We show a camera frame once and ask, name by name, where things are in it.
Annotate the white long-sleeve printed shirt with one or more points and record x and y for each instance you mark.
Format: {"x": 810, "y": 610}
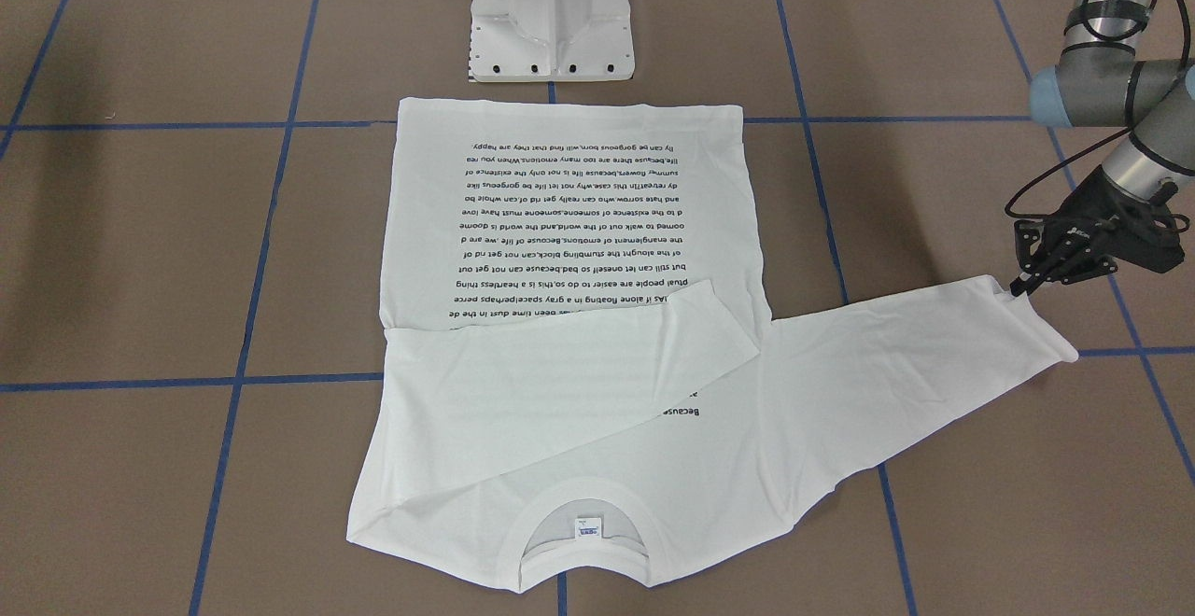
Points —
{"x": 582, "y": 368}

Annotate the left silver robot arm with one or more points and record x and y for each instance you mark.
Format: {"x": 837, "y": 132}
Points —
{"x": 1099, "y": 81}

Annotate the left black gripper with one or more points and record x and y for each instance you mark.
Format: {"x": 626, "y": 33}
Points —
{"x": 1093, "y": 200}

